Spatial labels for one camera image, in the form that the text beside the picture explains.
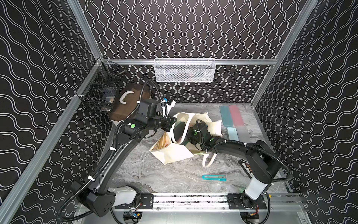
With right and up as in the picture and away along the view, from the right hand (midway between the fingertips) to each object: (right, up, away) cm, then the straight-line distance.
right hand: (183, 131), depth 89 cm
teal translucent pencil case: (+35, +10, +22) cm, 43 cm away
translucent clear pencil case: (+44, -3, +12) cm, 46 cm away
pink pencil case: (+42, +8, +18) cm, 47 cm away
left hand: (-4, +10, -22) cm, 24 cm away
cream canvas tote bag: (-4, -4, -26) cm, 27 cm away
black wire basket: (-57, +25, +6) cm, 62 cm away
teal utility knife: (+21, -26, -7) cm, 34 cm away
